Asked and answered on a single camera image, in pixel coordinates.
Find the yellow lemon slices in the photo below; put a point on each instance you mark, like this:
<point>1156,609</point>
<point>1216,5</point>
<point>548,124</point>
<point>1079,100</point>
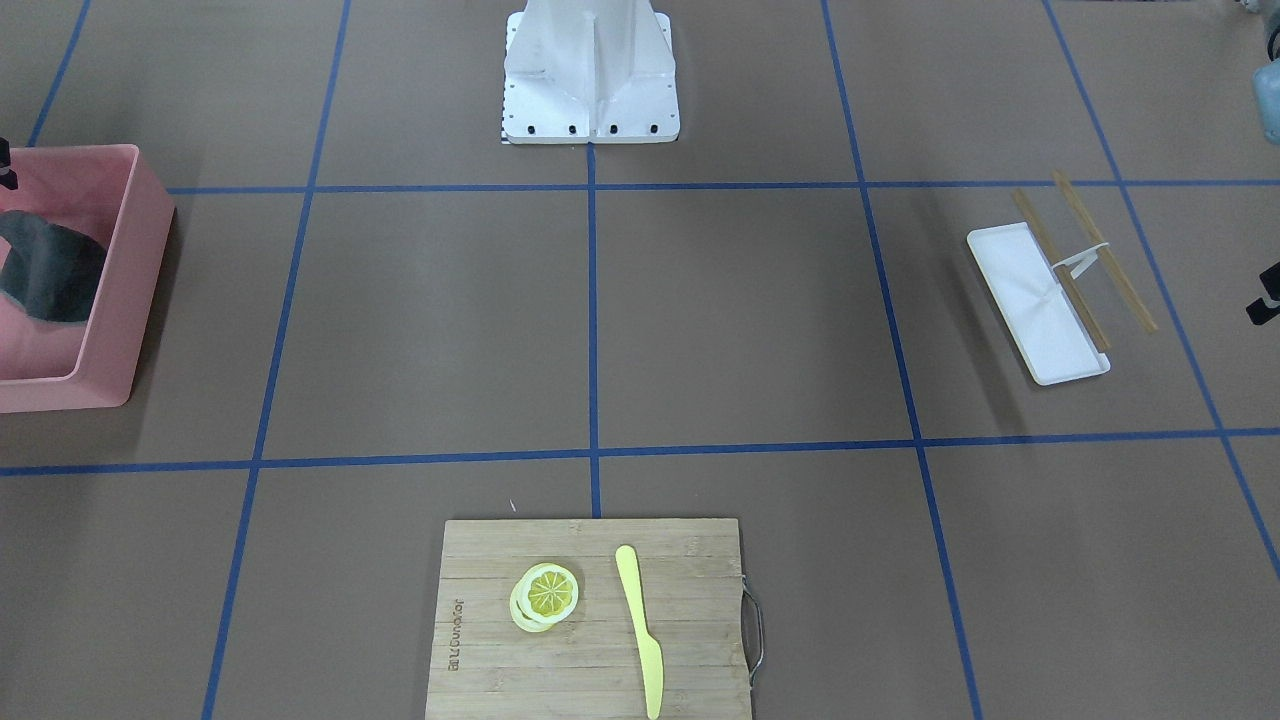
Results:
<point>543,597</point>

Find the white rectangular tray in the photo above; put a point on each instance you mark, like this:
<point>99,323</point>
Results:
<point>1046,328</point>

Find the grey cloth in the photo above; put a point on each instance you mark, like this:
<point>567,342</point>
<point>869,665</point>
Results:
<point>51,272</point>

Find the pink plastic bin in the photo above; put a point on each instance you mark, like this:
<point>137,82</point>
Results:
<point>109,193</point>

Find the wooden chopstick rack stick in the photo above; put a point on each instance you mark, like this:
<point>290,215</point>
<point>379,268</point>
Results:
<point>1060,270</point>

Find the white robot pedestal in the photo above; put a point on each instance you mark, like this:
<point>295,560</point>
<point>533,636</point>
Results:
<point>589,72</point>

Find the wooden cutting board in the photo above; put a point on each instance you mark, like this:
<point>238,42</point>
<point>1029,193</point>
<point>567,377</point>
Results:
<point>587,666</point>

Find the yellow plastic knife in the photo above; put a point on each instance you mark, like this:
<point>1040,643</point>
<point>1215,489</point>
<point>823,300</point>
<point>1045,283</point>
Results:
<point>648,648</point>

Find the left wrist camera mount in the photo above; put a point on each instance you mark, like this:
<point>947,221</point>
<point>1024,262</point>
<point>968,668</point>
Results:
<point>1266,307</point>

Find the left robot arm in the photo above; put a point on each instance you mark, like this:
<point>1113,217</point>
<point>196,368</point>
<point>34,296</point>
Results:
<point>1265,82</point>

